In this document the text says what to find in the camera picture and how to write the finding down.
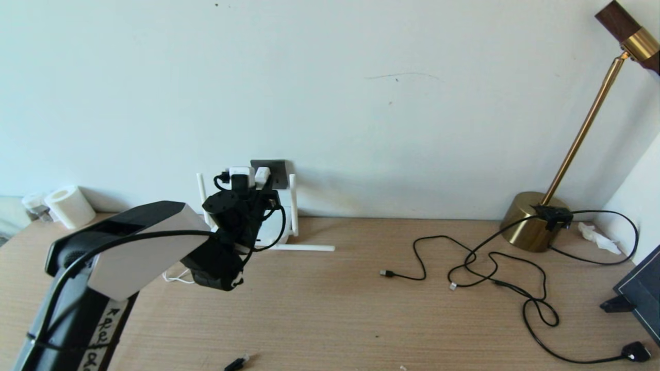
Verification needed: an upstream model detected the black ethernet cable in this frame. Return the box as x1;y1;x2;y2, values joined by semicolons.
224;353;252;371

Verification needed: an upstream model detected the white wifi router with antennas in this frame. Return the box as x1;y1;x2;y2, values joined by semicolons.
196;173;336;253

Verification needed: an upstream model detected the black power plug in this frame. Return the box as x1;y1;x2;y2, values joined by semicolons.
621;341;652;362

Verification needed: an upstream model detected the white toilet paper roll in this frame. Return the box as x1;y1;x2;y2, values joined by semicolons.
44;185;97;230

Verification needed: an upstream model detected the small clear plastic container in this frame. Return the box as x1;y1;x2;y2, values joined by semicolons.
22;193;52;222

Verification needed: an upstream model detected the brass desk lamp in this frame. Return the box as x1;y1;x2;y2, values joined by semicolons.
499;0;660;253

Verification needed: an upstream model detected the crumpled white tissue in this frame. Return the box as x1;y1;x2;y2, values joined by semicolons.
577;223;622;256

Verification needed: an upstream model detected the grey wall power socket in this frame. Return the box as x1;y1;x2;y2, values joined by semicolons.
251;160;288;190

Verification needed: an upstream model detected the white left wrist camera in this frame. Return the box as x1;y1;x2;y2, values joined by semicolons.
222;166;257;192

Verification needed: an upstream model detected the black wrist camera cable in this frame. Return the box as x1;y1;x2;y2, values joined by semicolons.
26;204;287;356

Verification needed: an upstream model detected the black usb charging cable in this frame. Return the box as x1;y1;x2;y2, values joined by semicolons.
379;235;560;328

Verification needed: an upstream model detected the black inline cord switch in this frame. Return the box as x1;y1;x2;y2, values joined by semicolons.
532;205;574;231

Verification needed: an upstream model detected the black lamp power cord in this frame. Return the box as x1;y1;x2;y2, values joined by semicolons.
448;209;640;365

